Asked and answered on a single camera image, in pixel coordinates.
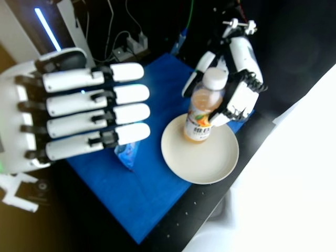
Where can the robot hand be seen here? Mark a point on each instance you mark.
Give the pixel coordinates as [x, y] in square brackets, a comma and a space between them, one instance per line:
[244, 60]
[15, 118]

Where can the orange vitamin drink bottle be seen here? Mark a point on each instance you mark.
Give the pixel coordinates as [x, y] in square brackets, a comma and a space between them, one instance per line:
[199, 131]

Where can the round cream plate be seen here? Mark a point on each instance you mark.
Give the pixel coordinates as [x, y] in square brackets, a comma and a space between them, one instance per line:
[204, 165]

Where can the white tower with light strip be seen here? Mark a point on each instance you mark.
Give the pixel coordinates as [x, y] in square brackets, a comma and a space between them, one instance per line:
[23, 23]

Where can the grey power strip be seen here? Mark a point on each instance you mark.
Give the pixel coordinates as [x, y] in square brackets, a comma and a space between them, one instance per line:
[136, 43]

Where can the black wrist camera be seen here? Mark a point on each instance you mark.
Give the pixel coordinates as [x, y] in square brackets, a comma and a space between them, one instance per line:
[40, 187]

